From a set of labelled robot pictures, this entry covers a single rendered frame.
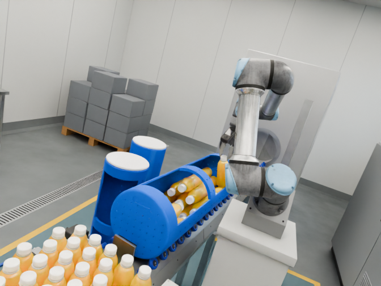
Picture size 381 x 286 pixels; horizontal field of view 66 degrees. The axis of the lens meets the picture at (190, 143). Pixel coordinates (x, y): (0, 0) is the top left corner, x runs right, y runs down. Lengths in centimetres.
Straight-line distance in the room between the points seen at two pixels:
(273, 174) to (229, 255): 40
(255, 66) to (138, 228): 77
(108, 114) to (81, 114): 48
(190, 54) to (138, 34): 130
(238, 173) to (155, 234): 39
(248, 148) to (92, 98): 402
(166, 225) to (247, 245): 34
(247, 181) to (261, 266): 37
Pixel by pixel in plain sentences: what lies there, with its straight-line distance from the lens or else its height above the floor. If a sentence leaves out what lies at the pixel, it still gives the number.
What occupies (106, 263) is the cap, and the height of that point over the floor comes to 110.
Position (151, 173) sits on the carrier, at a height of 82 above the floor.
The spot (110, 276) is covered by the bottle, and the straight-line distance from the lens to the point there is 102.
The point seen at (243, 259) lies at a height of 105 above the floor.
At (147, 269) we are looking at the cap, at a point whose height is 110.
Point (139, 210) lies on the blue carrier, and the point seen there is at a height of 115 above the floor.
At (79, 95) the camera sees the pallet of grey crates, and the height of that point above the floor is 73.
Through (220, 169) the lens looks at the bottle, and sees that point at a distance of 172.
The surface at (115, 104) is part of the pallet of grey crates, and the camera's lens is 470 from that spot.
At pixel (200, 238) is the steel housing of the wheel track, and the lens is 165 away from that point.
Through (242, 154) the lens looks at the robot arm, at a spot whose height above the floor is 147.
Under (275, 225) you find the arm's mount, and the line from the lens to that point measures 130.
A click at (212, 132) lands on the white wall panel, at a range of 624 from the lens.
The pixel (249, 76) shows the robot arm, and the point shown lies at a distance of 115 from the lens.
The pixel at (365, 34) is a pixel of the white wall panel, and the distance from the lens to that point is 617.
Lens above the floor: 174
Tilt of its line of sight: 15 degrees down
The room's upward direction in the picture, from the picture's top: 16 degrees clockwise
